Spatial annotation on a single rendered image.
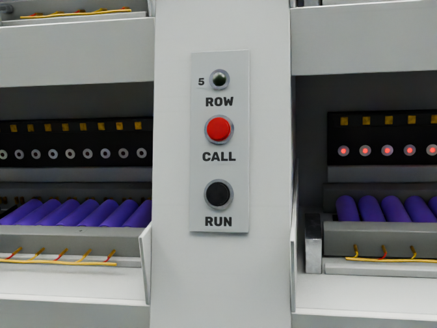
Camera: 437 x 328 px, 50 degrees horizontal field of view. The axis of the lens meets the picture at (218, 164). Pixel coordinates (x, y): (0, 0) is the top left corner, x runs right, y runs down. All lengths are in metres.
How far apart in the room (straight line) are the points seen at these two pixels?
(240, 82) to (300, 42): 0.05
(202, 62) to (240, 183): 0.09
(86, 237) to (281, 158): 0.17
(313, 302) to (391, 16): 0.19
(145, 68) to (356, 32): 0.15
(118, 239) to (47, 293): 0.06
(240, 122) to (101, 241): 0.15
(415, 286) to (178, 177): 0.18
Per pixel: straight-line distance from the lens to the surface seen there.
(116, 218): 0.43
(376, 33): 0.34
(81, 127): 0.52
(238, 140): 0.31
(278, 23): 0.33
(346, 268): 0.36
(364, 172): 0.48
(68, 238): 0.40
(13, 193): 0.56
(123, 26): 0.36
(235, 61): 0.32
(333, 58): 0.33
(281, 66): 0.32
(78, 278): 0.38
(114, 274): 0.38
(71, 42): 0.37
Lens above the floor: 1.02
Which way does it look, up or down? 4 degrees up
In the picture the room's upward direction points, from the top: straight up
